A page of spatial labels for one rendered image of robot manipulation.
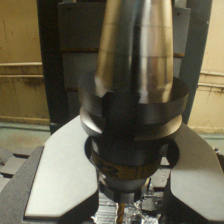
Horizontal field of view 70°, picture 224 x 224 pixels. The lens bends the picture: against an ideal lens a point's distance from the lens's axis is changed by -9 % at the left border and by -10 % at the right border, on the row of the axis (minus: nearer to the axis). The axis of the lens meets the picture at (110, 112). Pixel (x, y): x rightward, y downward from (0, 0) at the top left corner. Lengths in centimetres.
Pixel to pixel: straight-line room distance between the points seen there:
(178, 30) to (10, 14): 98
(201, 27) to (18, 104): 125
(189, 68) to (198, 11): 23
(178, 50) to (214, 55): 55
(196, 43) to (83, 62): 46
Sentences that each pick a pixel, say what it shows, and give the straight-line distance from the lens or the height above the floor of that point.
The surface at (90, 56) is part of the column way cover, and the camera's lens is 70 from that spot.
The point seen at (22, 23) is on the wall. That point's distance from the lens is 123.
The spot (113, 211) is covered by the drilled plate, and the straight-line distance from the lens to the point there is 41.
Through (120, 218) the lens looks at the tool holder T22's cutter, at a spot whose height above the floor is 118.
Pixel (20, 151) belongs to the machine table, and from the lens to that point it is 74.
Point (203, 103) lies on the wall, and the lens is 132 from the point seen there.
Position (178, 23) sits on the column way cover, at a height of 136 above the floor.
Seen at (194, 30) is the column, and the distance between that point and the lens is 77.
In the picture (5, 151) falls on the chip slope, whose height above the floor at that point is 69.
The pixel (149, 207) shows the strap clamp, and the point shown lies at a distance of 41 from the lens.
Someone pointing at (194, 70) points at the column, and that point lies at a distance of 80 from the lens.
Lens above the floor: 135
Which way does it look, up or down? 29 degrees down
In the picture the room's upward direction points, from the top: 2 degrees clockwise
